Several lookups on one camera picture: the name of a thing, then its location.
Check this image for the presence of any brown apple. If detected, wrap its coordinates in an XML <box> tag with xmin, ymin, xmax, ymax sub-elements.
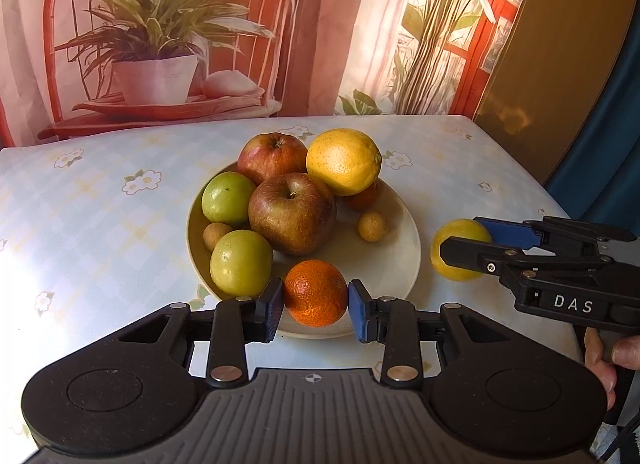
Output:
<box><xmin>248</xmin><ymin>173</ymin><xmax>337</xmax><ymax>257</ymax></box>

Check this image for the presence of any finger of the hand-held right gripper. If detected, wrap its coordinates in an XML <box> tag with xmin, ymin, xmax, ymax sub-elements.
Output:
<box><xmin>439</xmin><ymin>236</ymin><xmax>616</xmax><ymax>291</ymax></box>
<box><xmin>472</xmin><ymin>216</ymin><xmax>632</xmax><ymax>249</ymax></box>

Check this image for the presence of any green apple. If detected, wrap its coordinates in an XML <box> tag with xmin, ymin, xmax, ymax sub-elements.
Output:
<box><xmin>201</xmin><ymin>172</ymin><xmax>257</xmax><ymax>225</ymax></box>

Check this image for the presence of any large yellow citrus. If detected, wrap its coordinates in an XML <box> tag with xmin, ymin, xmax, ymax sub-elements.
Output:
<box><xmin>306</xmin><ymin>129</ymin><xmax>383</xmax><ymax>197</ymax></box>

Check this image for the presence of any printed backdrop cloth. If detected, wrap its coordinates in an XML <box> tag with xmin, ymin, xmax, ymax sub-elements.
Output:
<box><xmin>0</xmin><ymin>0</ymin><xmax>541</xmax><ymax>147</ymax></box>

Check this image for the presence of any red apple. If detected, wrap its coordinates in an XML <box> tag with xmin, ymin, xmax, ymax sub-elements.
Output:
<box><xmin>237</xmin><ymin>133</ymin><xmax>308</xmax><ymax>187</ymax></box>

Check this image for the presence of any floral checked tablecloth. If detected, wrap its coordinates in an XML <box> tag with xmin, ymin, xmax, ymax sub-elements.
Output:
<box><xmin>0</xmin><ymin>115</ymin><xmax>591</xmax><ymax>445</ymax></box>

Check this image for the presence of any beige round plate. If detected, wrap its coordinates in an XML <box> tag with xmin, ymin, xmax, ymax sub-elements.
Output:
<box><xmin>186</xmin><ymin>159</ymin><xmax>421</xmax><ymax>339</ymax></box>

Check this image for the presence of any small mandarin orange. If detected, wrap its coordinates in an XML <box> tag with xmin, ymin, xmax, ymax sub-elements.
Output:
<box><xmin>345</xmin><ymin>181</ymin><xmax>379</xmax><ymax>211</ymax></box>

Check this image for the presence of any small yellow citrus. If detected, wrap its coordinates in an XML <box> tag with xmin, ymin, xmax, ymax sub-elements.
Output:
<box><xmin>431</xmin><ymin>219</ymin><xmax>493</xmax><ymax>282</ymax></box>

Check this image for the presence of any black cable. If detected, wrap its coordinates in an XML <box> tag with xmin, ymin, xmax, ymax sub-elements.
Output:
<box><xmin>602</xmin><ymin>424</ymin><xmax>640</xmax><ymax>464</ymax></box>

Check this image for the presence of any person's right hand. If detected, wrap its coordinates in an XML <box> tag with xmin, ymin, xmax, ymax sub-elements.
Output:
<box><xmin>584</xmin><ymin>328</ymin><xmax>640</xmax><ymax>412</ymax></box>

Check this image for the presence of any blue curtain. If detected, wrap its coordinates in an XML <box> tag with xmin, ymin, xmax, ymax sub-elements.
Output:
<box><xmin>545</xmin><ymin>18</ymin><xmax>640</xmax><ymax>235</ymax></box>

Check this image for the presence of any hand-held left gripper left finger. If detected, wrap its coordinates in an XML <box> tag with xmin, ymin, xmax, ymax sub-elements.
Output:
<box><xmin>117</xmin><ymin>278</ymin><xmax>286</xmax><ymax>390</ymax></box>

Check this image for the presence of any brown wooden panel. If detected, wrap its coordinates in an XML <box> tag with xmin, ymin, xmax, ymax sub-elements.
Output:
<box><xmin>472</xmin><ymin>0</ymin><xmax>640</xmax><ymax>179</ymax></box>

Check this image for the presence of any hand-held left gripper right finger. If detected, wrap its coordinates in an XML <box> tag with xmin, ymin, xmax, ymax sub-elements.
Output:
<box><xmin>347</xmin><ymin>280</ymin><xmax>523</xmax><ymax>389</ymax></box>

